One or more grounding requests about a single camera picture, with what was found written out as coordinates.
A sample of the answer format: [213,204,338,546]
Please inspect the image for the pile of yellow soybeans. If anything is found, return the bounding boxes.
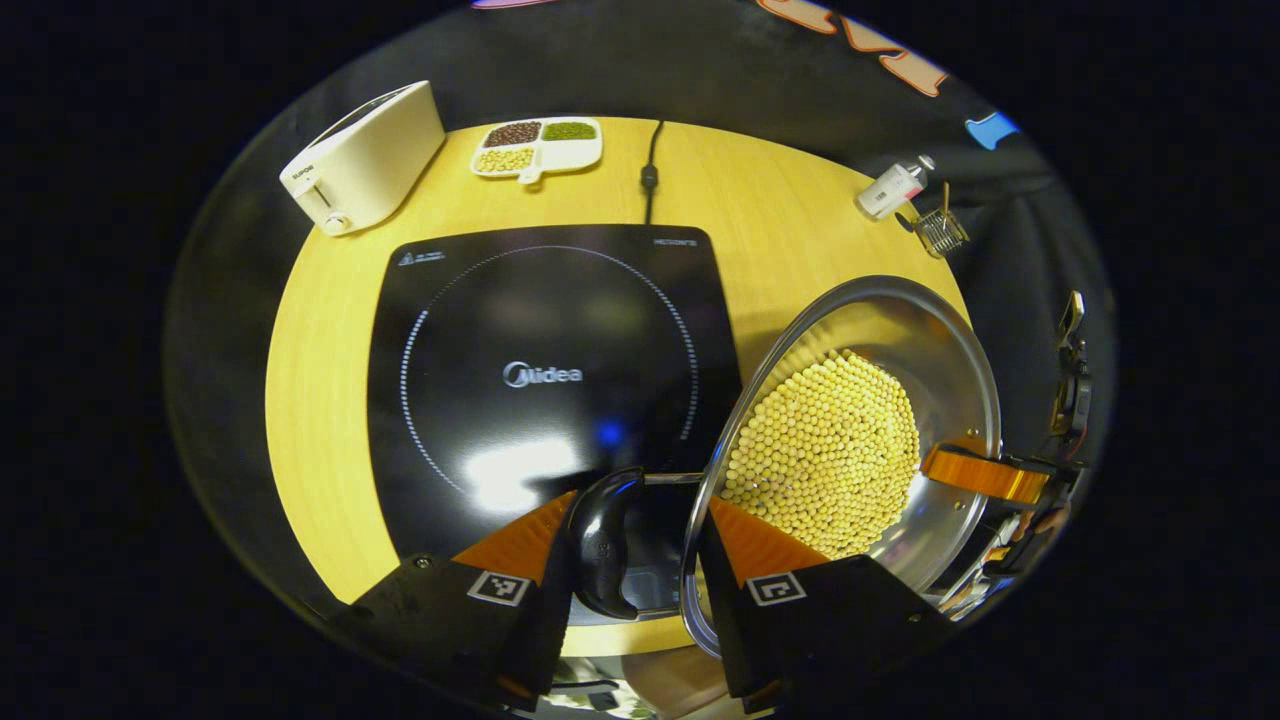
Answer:
[720,348,921,559]

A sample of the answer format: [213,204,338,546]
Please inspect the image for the white toaster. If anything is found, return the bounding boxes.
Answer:
[279,80,447,237]

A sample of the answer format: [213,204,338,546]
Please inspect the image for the stainless steel pot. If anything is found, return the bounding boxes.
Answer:
[563,275,1003,661]

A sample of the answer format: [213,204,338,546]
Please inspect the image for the small clear plastic bottle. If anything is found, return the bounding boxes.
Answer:
[856,154,937,221]

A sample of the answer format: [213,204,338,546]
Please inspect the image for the black backdrop cloth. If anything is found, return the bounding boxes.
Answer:
[165,0,1116,621]

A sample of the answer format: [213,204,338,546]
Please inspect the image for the black induction cooktop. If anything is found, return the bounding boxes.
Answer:
[366,223,746,626]

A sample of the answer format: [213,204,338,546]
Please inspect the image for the black power cable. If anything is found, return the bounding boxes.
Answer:
[640,120,665,226]

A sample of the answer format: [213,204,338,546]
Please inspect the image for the white divided dish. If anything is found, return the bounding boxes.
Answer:
[470,117,604,186]

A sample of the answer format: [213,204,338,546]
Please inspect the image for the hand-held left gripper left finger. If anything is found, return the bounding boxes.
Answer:
[340,488,581,713]

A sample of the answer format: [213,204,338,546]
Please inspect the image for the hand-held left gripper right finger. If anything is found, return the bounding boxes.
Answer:
[697,495,961,716]

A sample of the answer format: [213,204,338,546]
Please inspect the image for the wire mesh holder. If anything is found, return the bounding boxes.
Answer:
[912,207,971,260]

